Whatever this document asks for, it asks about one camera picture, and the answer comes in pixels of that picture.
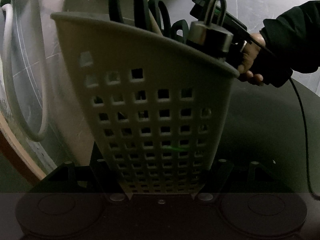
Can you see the grey perforated plastic utensil basket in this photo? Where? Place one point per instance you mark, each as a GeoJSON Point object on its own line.
{"type": "Point", "coordinates": [155, 107]}

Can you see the green handled scissors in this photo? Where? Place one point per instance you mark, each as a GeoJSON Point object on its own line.
{"type": "Point", "coordinates": [141, 14]}

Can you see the black sleeved right forearm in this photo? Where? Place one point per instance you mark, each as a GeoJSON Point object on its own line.
{"type": "Point", "coordinates": [293, 38]}

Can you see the person's right hand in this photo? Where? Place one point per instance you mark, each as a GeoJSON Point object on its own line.
{"type": "Point", "coordinates": [249, 55]}

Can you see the black table mat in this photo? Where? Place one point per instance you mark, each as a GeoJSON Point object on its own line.
{"type": "Point", "coordinates": [273, 130]}

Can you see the steel padlock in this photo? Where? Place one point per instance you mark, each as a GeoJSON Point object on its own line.
{"type": "Point", "coordinates": [208, 37]}

